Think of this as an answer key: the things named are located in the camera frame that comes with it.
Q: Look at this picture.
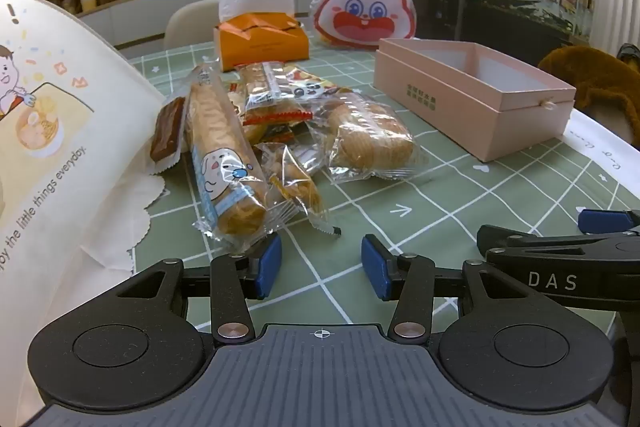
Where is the white printed paper bag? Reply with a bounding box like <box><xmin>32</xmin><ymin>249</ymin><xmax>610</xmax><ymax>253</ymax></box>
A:
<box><xmin>0</xmin><ymin>0</ymin><xmax>168</xmax><ymax>427</ymax></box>

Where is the cream chair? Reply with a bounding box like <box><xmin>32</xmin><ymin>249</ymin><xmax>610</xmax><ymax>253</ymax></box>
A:
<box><xmin>164</xmin><ymin>0</ymin><xmax>223</xmax><ymax>50</ymax></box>

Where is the red white rabbit bag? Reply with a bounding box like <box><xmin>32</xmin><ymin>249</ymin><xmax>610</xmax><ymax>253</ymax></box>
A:
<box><xmin>310</xmin><ymin>0</ymin><xmax>418</xmax><ymax>52</ymax></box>

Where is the brown chocolate bar packet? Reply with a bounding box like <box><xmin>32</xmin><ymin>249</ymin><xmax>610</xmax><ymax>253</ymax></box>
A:
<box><xmin>150</xmin><ymin>97</ymin><xmax>188</xmax><ymax>170</ymax></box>

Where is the brown plush toy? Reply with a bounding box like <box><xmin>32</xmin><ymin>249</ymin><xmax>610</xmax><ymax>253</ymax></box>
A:
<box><xmin>537</xmin><ymin>46</ymin><xmax>640</xmax><ymax>148</ymax></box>

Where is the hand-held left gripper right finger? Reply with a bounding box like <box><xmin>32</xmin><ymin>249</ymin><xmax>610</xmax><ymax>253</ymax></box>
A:
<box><xmin>361</xmin><ymin>234</ymin><xmax>541</xmax><ymax>343</ymax></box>

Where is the red-edged biscuit packet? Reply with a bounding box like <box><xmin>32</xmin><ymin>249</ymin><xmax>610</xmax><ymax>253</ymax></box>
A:
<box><xmin>237</xmin><ymin>62</ymin><xmax>313</xmax><ymax>128</ymax></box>

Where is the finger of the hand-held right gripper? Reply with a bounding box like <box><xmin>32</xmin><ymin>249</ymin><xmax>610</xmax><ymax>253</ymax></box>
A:
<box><xmin>476</xmin><ymin>224</ymin><xmax>640</xmax><ymax>254</ymax></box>
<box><xmin>576</xmin><ymin>208</ymin><xmax>640</xmax><ymax>235</ymax></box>

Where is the clear pastry packet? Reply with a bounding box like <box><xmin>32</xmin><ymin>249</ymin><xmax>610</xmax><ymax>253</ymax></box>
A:
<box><xmin>307</xmin><ymin>94</ymin><xmax>428</xmax><ymax>180</ymax></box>

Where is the pink cardboard box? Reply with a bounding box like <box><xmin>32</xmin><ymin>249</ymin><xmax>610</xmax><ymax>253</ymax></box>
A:
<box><xmin>372</xmin><ymin>38</ymin><xmax>577</xmax><ymax>162</ymax></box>

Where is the grey curtain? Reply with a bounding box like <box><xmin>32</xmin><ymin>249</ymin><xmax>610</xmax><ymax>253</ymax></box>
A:
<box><xmin>590</xmin><ymin>0</ymin><xmax>640</xmax><ymax>58</ymax></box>

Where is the dark orange snack packet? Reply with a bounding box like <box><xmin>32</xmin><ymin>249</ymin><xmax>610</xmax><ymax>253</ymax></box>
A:
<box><xmin>245</xmin><ymin>122</ymin><xmax>296</xmax><ymax>145</ymax></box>

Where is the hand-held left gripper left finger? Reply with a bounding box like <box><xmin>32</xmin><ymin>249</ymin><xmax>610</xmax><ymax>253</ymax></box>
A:
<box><xmin>102</xmin><ymin>234</ymin><xmax>283</xmax><ymax>343</ymax></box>

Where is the long breadstick packet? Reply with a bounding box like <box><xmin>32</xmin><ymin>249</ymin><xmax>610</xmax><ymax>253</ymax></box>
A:
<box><xmin>182</xmin><ymin>64</ymin><xmax>296</xmax><ymax>253</ymax></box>

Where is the orange tissue box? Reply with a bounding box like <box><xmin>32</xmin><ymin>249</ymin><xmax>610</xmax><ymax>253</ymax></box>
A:
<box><xmin>214</xmin><ymin>13</ymin><xmax>309</xmax><ymax>72</ymax></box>

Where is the white paper sheet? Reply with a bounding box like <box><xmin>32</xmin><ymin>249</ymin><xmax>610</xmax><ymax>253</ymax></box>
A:
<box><xmin>560</xmin><ymin>107</ymin><xmax>640</xmax><ymax>228</ymax></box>

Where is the small clear peanut packet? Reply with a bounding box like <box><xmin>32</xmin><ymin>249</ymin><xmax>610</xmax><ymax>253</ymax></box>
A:
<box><xmin>254</xmin><ymin>142</ymin><xmax>343</xmax><ymax>238</ymax></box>

